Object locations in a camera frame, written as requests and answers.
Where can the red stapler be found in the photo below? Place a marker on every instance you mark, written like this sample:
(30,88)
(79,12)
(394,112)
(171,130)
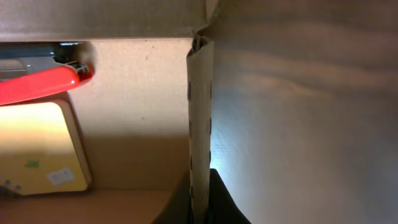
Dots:
(31,70)

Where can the yellow sticky note pad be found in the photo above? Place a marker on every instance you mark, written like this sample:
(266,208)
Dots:
(41,150)

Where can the cardboard box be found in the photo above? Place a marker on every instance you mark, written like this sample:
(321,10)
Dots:
(144,119)

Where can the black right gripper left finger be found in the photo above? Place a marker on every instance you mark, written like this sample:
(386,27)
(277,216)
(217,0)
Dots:
(177,209)

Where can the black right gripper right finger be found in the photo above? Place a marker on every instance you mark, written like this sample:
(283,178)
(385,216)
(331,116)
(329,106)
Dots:
(223,209)

